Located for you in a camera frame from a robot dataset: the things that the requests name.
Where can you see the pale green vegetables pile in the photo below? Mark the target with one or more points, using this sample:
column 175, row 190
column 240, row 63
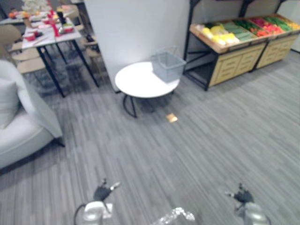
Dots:
column 239, row 31

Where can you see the wooden chair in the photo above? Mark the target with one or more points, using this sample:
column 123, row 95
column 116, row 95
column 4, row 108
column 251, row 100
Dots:
column 92, row 45
column 28, row 61

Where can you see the round white side table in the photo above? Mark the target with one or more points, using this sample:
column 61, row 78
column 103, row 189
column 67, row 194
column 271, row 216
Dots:
column 140, row 82

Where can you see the grey plastic shopping basket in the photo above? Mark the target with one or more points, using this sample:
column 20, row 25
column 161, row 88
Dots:
column 168, row 68

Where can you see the wooden produce stand black frame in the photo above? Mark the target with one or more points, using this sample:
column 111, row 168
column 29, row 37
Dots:
column 279, row 50
column 234, row 63

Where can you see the white dining table black legs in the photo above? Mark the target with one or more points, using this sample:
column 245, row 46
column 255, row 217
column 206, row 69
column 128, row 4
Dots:
column 49, row 38

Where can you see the dark green vegetables pile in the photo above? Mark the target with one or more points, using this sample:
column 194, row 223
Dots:
column 243, row 24

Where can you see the beige round chair back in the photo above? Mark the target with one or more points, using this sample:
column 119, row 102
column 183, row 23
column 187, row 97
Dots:
column 9, row 34

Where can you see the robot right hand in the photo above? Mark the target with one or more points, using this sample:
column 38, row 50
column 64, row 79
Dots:
column 243, row 196

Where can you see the white sofa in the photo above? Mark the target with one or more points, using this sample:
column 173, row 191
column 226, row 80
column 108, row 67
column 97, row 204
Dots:
column 25, row 138

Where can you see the white cushion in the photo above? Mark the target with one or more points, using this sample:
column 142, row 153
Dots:
column 8, row 103

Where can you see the bright green vegetables pile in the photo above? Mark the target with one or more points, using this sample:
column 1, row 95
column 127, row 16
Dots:
column 280, row 23

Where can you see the red orange vegetables pile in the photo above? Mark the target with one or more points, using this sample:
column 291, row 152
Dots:
column 267, row 28

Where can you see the black bottle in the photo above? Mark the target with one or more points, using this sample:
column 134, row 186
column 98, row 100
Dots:
column 61, row 18

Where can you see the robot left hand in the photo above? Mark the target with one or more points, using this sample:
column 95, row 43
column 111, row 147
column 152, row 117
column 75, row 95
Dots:
column 101, row 193

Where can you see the red bowl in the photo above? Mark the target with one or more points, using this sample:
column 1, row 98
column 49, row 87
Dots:
column 29, row 36

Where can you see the yellow vegetables pile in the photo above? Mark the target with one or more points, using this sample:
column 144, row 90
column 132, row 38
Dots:
column 220, row 35

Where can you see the yellow peppers pile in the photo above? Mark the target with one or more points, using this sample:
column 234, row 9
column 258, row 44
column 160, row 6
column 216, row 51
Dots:
column 294, row 24

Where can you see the robot silver body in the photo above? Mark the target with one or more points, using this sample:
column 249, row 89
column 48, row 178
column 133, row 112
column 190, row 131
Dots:
column 178, row 214

